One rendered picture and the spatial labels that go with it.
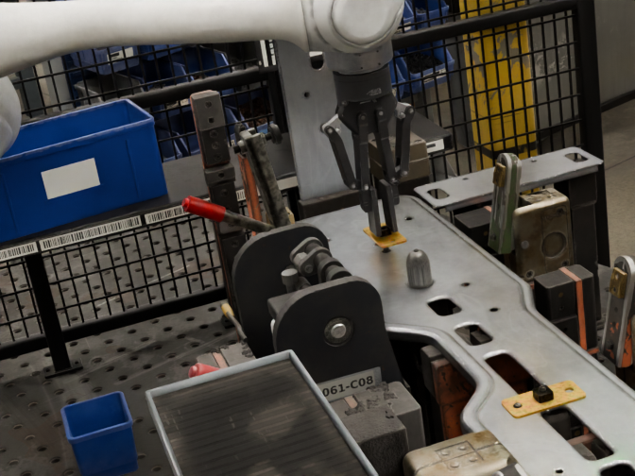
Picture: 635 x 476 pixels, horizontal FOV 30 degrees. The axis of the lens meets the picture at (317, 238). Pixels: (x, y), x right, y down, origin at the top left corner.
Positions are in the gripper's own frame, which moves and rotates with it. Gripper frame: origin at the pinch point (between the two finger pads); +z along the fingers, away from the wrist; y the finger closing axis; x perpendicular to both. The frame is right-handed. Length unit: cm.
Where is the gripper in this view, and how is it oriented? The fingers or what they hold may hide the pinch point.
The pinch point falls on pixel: (380, 208)
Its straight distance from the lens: 164.1
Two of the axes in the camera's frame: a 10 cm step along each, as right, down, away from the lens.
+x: -3.0, -3.3, 9.0
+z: 1.5, 9.1, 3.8
